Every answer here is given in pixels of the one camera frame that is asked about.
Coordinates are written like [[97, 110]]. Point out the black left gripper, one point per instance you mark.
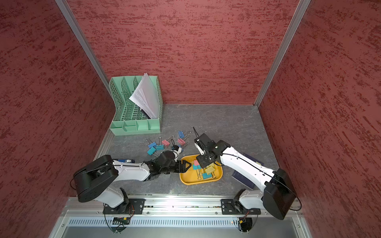
[[183, 166]]

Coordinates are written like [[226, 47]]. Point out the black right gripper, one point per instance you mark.
[[202, 162]]

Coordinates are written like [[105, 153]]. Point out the yellow plastic storage box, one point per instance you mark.
[[190, 177]]

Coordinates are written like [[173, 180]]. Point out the teal binder clip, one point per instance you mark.
[[196, 168], [153, 152], [206, 176], [160, 146]]

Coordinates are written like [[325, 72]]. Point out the yellow binder clip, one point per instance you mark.
[[210, 170]]

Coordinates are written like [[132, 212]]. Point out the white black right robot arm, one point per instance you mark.
[[277, 193]]

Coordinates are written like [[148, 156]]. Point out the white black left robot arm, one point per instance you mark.
[[94, 181]]

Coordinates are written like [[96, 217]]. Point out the blue stapler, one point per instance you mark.
[[126, 161]]

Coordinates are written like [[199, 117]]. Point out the green plastic file organizer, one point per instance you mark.
[[129, 119]]

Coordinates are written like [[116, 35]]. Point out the white paper stack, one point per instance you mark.
[[146, 97]]

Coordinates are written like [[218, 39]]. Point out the aluminium front rail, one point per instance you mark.
[[156, 205]]

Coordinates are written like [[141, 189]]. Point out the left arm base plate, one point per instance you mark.
[[133, 207]]

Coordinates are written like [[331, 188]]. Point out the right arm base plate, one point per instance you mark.
[[234, 207]]

